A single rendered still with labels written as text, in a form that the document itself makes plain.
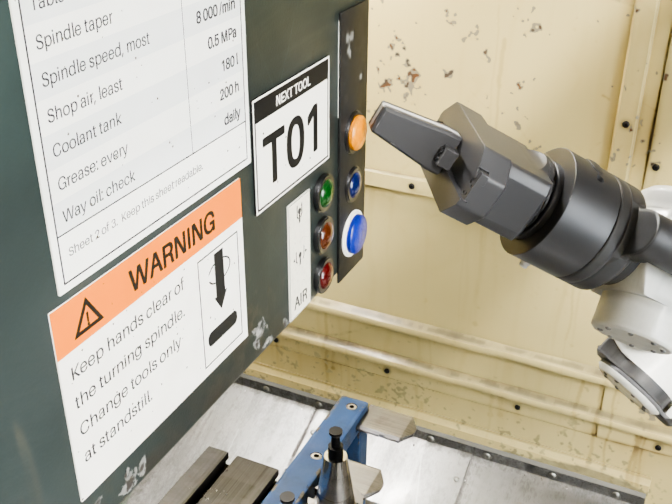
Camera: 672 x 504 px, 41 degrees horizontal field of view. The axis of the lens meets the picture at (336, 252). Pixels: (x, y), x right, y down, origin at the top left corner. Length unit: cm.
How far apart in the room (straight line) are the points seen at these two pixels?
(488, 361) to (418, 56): 54
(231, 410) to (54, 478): 140
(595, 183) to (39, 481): 42
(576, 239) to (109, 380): 35
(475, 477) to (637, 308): 101
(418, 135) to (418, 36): 75
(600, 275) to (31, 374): 43
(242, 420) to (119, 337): 137
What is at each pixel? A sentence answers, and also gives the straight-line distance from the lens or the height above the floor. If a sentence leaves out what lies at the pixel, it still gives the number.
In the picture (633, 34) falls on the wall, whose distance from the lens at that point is 128.
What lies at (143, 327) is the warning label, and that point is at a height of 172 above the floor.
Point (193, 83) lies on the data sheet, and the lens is 44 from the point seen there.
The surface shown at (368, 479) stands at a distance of 109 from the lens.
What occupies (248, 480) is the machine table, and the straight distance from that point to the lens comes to 155.
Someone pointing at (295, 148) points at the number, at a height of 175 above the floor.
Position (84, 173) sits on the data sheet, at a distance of 39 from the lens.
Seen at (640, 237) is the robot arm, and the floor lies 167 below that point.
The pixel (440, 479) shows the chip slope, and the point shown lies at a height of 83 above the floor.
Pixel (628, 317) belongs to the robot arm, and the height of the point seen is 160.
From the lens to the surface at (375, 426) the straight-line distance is 116.
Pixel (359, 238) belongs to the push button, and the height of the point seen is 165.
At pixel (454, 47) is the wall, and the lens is 135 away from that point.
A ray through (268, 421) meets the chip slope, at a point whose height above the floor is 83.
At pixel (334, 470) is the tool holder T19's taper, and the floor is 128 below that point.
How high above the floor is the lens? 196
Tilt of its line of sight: 29 degrees down
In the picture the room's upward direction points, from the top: straight up
